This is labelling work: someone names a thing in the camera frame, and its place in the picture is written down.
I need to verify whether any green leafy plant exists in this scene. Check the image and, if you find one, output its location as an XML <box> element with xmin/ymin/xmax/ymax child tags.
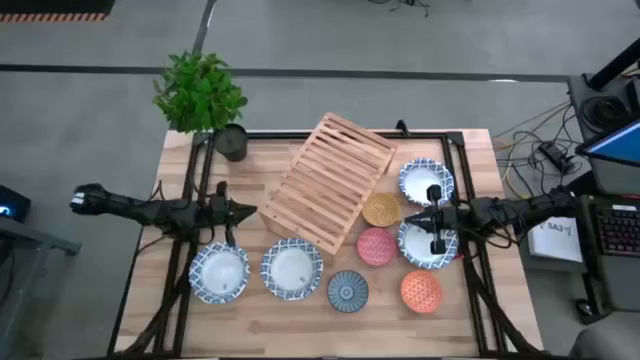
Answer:
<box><xmin>152</xmin><ymin>49</ymin><xmax>249</xmax><ymax>134</ymax></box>

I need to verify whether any large blue white patterned bowl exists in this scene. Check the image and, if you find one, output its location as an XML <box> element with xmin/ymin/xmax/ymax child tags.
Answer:
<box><xmin>397</xmin><ymin>219</ymin><xmax>460</xmax><ymax>271</ymax></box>
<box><xmin>188</xmin><ymin>241</ymin><xmax>251</xmax><ymax>305</ymax></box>
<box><xmin>259</xmin><ymin>237</ymin><xmax>325</xmax><ymax>302</ymax></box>
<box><xmin>397</xmin><ymin>157</ymin><xmax>456</xmax><ymax>208</ymax></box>

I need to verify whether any small yellow patterned bowl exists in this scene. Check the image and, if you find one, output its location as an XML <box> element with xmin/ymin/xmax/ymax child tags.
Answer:
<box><xmin>361</xmin><ymin>192</ymin><xmax>402</xmax><ymax>228</ymax></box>

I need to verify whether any black plant pot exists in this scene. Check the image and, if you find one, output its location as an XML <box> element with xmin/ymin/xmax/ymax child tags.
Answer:
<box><xmin>212</xmin><ymin>123</ymin><xmax>249</xmax><ymax>163</ymax></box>

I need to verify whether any small red patterned bowl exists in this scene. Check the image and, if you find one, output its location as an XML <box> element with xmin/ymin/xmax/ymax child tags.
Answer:
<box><xmin>356</xmin><ymin>226</ymin><xmax>399</xmax><ymax>267</ymax></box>

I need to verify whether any black metal pole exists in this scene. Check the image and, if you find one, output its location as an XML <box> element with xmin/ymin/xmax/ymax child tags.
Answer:
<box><xmin>587</xmin><ymin>37</ymin><xmax>640</xmax><ymax>91</ymax></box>

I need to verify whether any black mat with orange stripes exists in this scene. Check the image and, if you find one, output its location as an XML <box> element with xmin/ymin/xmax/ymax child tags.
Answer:
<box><xmin>0</xmin><ymin>0</ymin><xmax>116</xmax><ymax>24</ymax></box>

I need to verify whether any yellow floor cable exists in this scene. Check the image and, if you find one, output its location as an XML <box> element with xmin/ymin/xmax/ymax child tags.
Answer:
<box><xmin>492</xmin><ymin>102</ymin><xmax>574</xmax><ymax>200</ymax></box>

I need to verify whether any small orange patterned bowl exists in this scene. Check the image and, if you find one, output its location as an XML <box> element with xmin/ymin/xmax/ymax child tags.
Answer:
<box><xmin>399</xmin><ymin>269</ymin><xmax>444</xmax><ymax>315</ymax></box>

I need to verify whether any wooden slatted shelf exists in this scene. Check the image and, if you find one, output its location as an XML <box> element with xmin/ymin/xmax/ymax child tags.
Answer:
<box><xmin>258</xmin><ymin>111</ymin><xmax>399</xmax><ymax>257</ymax></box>

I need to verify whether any black box with blue light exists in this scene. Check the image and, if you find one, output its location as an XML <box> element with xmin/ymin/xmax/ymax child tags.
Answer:
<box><xmin>0</xmin><ymin>184</ymin><xmax>32</xmax><ymax>225</ymax></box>

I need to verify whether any dark grey desk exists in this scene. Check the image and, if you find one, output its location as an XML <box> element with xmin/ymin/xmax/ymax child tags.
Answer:
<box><xmin>567</xmin><ymin>73</ymin><xmax>640</xmax><ymax>196</ymax></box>

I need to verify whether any backlit black keyboard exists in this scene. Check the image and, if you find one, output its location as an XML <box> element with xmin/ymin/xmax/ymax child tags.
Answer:
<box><xmin>594</xmin><ymin>203</ymin><xmax>640</xmax><ymax>257</ymax></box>

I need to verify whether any black power adapter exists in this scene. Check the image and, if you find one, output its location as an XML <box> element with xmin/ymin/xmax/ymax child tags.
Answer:
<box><xmin>538</xmin><ymin>141</ymin><xmax>569</xmax><ymax>171</ymax></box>

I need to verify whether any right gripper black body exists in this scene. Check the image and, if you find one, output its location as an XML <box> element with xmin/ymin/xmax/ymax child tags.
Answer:
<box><xmin>424</xmin><ymin>184</ymin><xmax>461</xmax><ymax>256</ymax></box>

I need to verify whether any laptop with blue screen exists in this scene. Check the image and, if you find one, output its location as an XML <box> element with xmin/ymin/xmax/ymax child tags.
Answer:
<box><xmin>574</xmin><ymin>118</ymin><xmax>640</xmax><ymax>169</ymax></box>

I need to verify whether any coiled black cable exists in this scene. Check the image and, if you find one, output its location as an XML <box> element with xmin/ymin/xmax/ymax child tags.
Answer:
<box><xmin>579</xmin><ymin>94</ymin><xmax>632</xmax><ymax>132</ymax></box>

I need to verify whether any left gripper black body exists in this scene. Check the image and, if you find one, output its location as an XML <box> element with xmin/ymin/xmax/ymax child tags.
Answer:
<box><xmin>209</xmin><ymin>180</ymin><xmax>241</xmax><ymax>248</ymax></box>

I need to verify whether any white paper sheet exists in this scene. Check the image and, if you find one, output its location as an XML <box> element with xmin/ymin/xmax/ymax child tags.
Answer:
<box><xmin>527</xmin><ymin>215</ymin><xmax>585</xmax><ymax>264</ymax></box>

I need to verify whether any grey side table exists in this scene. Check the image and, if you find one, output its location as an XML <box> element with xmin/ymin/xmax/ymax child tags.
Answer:
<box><xmin>0</xmin><ymin>214</ymin><xmax>83</xmax><ymax>360</ymax></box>

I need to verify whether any dark keyboard desk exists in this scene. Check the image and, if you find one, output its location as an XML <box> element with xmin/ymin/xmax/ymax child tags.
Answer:
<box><xmin>519</xmin><ymin>192</ymin><xmax>640</xmax><ymax>326</ymax></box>

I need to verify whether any small blue striped bowl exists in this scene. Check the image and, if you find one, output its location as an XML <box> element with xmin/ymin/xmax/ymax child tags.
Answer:
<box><xmin>326</xmin><ymin>269</ymin><xmax>370</xmax><ymax>314</ymax></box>

